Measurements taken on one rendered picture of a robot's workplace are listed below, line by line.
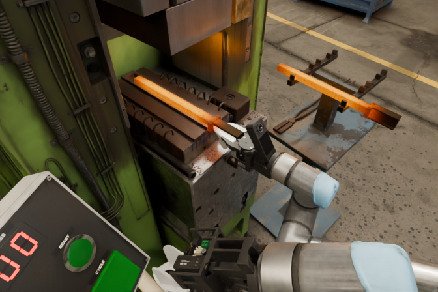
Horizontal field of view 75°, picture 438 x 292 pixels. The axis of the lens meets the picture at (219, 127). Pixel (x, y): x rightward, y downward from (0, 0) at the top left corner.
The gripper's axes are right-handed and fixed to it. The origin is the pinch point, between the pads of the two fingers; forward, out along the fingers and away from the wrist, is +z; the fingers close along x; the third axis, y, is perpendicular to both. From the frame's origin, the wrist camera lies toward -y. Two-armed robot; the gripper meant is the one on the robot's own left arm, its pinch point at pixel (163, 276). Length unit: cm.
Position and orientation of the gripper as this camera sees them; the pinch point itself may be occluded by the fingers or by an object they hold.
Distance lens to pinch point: 54.0
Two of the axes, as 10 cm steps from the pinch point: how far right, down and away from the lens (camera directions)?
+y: -4.6, -7.9, -4.0
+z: -8.2, 2.1, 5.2
